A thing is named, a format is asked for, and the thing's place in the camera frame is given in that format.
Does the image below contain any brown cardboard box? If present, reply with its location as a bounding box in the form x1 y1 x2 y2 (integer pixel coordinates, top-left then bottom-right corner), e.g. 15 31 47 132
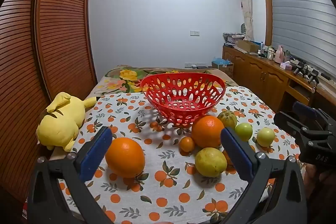
236 40 260 53

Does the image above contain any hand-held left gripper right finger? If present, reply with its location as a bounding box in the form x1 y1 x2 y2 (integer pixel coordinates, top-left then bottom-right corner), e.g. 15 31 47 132
220 127 307 224

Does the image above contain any pink bottle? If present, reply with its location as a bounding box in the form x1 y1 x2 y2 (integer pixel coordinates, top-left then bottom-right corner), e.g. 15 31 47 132
275 45 285 64

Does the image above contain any small black tripod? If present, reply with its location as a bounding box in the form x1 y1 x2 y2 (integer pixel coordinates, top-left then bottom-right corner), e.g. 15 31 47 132
294 61 308 76
308 69 320 85

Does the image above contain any small striped melon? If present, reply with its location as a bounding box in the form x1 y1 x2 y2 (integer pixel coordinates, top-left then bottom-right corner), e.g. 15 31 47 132
217 111 238 130

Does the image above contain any wooden sideboard cabinet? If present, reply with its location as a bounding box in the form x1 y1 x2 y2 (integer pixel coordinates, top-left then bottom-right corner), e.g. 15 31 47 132
222 45 336 119

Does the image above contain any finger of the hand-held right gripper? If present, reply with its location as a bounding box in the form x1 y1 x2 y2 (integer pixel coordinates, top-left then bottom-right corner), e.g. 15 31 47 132
274 112 333 139
293 102 335 131

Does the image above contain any group of small bottles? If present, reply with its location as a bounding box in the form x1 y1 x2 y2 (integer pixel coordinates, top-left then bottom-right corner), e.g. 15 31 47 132
259 42 275 58

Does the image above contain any large orange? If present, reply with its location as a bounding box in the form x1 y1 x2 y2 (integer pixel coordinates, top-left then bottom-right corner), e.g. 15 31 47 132
105 137 146 179
192 115 225 149

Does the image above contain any orange print white cloth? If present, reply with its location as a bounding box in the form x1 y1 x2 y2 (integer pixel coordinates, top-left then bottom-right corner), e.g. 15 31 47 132
56 86 307 224

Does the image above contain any stack of papers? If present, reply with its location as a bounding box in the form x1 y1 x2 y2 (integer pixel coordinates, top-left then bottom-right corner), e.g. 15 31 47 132
223 32 246 46

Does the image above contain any yellow plush toy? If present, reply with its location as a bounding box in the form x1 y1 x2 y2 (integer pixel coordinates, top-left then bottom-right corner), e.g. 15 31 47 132
36 92 96 152

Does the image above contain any red plastic basket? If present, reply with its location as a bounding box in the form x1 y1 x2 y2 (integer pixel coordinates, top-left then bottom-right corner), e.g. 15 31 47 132
140 72 227 127

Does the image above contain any small tangerine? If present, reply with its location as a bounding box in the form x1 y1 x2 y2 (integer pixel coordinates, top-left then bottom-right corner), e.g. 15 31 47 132
179 136 196 153

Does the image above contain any box with blue bags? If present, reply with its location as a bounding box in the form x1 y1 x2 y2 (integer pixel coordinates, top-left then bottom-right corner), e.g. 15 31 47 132
211 57 234 75

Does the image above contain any grey window blind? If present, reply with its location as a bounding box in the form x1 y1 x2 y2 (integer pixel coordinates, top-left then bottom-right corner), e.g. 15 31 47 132
268 0 336 80

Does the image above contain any white curtain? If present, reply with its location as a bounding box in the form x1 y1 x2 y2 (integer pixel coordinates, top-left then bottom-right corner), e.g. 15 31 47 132
234 0 255 42

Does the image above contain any small green apple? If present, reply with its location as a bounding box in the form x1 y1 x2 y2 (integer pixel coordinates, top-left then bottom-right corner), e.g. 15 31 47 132
256 127 276 147
234 123 253 141

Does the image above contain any yellow green pear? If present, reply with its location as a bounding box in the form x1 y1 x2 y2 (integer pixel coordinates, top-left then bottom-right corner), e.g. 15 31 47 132
195 147 228 177

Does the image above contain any floral blanket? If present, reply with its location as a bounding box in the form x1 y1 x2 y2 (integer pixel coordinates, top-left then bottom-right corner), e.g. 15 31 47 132
92 65 239 94

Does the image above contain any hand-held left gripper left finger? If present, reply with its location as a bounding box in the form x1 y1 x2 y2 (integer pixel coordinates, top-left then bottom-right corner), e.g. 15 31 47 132
28 126 113 224

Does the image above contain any wooden slatted wardrobe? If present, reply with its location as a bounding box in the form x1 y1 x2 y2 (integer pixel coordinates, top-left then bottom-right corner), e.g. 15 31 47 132
0 0 98 203

